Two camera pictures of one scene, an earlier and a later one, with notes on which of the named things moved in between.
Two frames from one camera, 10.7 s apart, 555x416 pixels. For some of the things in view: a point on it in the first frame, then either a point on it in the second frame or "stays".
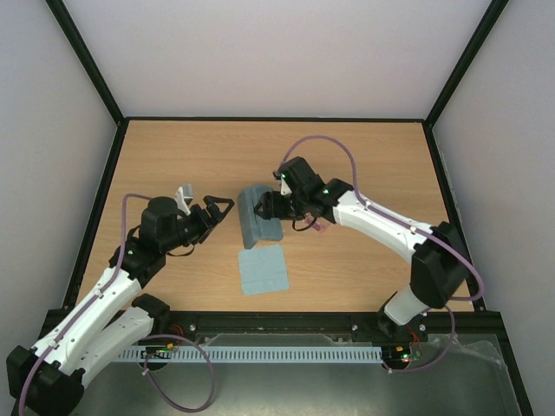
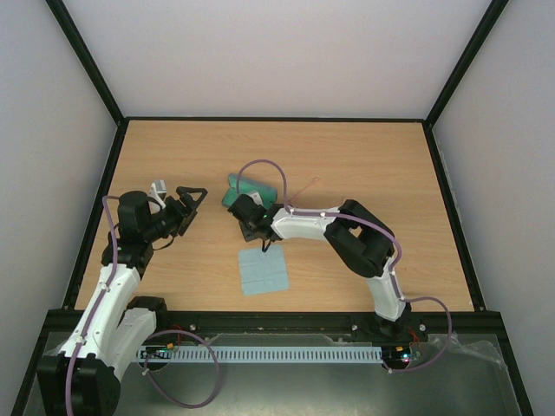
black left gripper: [209, 224] → [189, 204]
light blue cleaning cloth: [263, 269] stays
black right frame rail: [451, 216] stays
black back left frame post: [87, 59] stays
